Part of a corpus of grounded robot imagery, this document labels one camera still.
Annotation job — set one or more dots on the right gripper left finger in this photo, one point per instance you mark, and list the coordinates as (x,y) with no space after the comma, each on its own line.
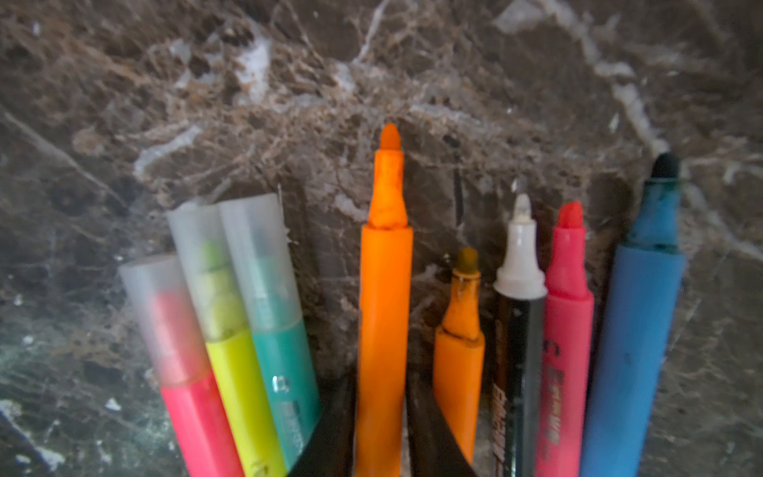
(330,449)

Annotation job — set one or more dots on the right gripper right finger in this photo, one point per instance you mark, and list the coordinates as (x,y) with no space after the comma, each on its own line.
(433,448)

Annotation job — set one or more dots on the orange highlighter pen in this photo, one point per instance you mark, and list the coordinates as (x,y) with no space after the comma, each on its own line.
(385,289)
(459,350)

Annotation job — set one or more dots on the pink highlighter pen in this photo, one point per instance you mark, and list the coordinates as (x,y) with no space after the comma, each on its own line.
(567,338)
(163,308)

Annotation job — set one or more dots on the black white marker pen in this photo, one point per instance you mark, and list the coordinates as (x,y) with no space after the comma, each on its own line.
(519,332)

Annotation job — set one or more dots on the blue highlighter pen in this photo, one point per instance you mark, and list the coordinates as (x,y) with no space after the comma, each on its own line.
(643,290)

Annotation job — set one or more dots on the green highlighter pen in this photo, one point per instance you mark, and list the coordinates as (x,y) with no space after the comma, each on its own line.
(258,244)

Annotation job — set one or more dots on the yellow highlighter pen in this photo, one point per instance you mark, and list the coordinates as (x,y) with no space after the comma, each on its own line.
(202,247)

